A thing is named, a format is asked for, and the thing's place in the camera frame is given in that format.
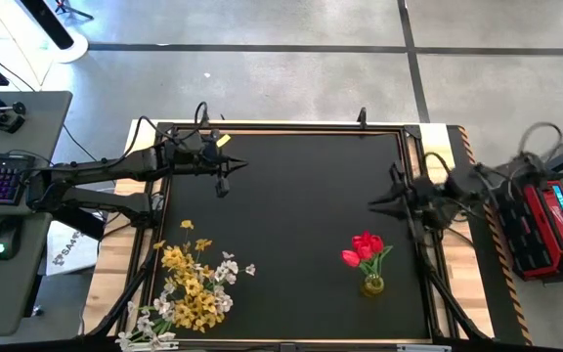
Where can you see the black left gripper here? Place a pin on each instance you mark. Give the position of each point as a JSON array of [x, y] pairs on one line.
[[193, 154]]

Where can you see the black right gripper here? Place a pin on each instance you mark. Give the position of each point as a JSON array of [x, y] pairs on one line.
[[430, 203]]

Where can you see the red tulip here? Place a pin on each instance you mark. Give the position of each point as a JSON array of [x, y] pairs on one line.
[[377, 243], [362, 242], [351, 258]]

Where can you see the white flower bunch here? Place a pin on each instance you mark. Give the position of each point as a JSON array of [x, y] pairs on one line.
[[144, 322], [228, 268]]

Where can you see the yellow flower bunch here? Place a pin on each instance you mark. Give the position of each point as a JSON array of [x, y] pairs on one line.
[[198, 305], [174, 256]]

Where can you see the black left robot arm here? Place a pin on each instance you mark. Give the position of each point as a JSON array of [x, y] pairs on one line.
[[115, 166]]

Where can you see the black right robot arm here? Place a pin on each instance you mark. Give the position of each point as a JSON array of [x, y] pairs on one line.
[[487, 195]]

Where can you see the yellow ribbed glass vase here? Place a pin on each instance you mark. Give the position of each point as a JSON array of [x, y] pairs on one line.
[[373, 285]]

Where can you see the yellow tag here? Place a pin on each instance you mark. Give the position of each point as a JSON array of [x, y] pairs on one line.
[[224, 140]]

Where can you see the black table mat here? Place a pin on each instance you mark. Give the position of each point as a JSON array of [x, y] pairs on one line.
[[301, 220]]

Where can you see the black table clamp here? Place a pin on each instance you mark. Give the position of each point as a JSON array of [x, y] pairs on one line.
[[361, 116]]

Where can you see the yellow black hazard strip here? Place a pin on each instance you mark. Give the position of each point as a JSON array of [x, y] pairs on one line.
[[501, 274]]

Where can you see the red and black toolbox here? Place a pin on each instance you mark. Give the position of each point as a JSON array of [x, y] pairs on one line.
[[550, 230]]

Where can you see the white printed paper sheet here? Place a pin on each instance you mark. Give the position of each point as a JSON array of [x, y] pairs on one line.
[[73, 249]]

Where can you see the white stand base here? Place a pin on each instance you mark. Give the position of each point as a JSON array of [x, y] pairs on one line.
[[66, 39]]

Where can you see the black computer mouse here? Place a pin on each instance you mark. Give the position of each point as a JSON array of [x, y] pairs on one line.
[[7, 238]]

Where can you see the grey desk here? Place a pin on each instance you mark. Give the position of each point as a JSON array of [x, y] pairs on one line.
[[12, 293]]

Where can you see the black table frame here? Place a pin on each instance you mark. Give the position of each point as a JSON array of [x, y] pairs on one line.
[[286, 128]]

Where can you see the black diagonal frame strut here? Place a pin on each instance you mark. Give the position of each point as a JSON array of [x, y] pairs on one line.
[[120, 303], [450, 303]]

